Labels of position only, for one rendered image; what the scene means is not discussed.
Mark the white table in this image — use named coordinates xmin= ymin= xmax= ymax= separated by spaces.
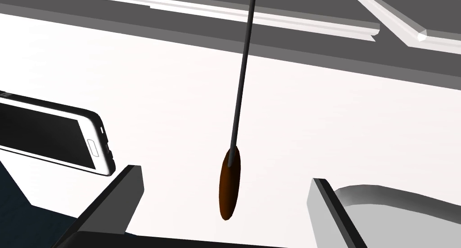
xmin=0 ymin=2 xmax=461 ymax=248

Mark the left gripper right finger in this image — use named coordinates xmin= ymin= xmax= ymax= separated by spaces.
xmin=306 ymin=177 xmax=368 ymax=248

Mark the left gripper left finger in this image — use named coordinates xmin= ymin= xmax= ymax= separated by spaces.
xmin=53 ymin=165 xmax=145 ymax=248

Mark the grey rounded dish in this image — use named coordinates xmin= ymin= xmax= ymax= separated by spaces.
xmin=333 ymin=185 xmax=461 ymax=248

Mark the brown-handled thin black baton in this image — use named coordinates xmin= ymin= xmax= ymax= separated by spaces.
xmin=218 ymin=0 xmax=258 ymax=221

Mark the black and white smartphone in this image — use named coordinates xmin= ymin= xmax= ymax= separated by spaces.
xmin=0 ymin=90 xmax=117 ymax=177

